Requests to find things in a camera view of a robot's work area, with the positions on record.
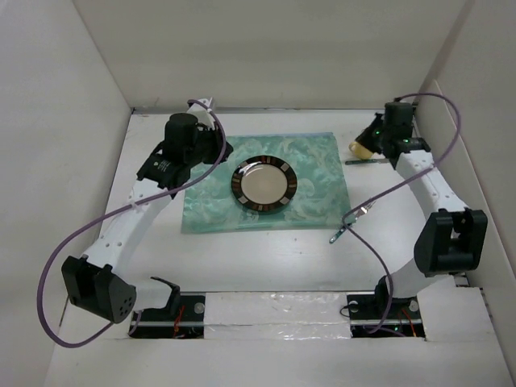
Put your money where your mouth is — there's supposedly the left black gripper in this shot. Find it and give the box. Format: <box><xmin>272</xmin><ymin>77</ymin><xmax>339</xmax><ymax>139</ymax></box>
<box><xmin>186</xmin><ymin>122</ymin><xmax>234</xmax><ymax>169</ymax></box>

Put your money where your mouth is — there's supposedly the knife with green handle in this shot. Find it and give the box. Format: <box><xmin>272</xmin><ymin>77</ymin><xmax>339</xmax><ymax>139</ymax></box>
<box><xmin>344</xmin><ymin>158</ymin><xmax>390</xmax><ymax>165</ymax></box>

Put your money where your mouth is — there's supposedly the yellow mug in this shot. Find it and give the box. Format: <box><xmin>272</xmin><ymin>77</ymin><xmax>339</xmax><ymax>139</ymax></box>
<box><xmin>348</xmin><ymin>141</ymin><xmax>373</xmax><ymax>160</ymax></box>

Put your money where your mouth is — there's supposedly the dark rimmed dinner plate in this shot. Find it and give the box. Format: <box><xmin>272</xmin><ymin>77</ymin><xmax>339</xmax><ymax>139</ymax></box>
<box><xmin>231</xmin><ymin>155</ymin><xmax>298</xmax><ymax>214</ymax></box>

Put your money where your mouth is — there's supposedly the green patterned cloth placemat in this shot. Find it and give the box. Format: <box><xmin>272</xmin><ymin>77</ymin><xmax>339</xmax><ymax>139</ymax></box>
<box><xmin>181</xmin><ymin>132</ymin><xmax>351</xmax><ymax>234</ymax></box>

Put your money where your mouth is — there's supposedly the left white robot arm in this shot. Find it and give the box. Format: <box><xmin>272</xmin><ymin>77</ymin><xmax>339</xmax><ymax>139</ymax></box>
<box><xmin>61</xmin><ymin>106</ymin><xmax>232</xmax><ymax>323</ymax></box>

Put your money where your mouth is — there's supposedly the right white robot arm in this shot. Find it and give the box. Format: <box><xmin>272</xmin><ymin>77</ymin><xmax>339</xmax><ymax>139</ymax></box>
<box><xmin>351</xmin><ymin>101</ymin><xmax>488</xmax><ymax>318</ymax></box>

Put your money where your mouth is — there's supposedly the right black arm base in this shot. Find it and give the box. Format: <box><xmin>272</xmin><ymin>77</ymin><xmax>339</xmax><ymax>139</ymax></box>
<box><xmin>339</xmin><ymin>277</ymin><xmax>426</xmax><ymax>339</ymax></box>

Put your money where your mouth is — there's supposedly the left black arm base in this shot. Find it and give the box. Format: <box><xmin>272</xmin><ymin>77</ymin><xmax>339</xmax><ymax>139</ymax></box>
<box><xmin>128</xmin><ymin>293</ymin><xmax>206</xmax><ymax>339</ymax></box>

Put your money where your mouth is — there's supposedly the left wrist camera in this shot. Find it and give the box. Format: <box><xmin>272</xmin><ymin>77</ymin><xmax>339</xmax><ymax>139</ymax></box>
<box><xmin>187</xmin><ymin>98</ymin><xmax>214</xmax><ymax>122</ymax></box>

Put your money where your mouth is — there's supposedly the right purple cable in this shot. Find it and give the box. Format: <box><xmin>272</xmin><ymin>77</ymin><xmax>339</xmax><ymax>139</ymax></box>
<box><xmin>341</xmin><ymin>93</ymin><xmax>463</xmax><ymax>335</ymax></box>

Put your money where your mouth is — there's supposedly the silver fork green handle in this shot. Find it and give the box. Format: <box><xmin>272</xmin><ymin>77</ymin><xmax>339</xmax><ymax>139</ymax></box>
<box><xmin>329</xmin><ymin>202</ymin><xmax>375</xmax><ymax>244</ymax></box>

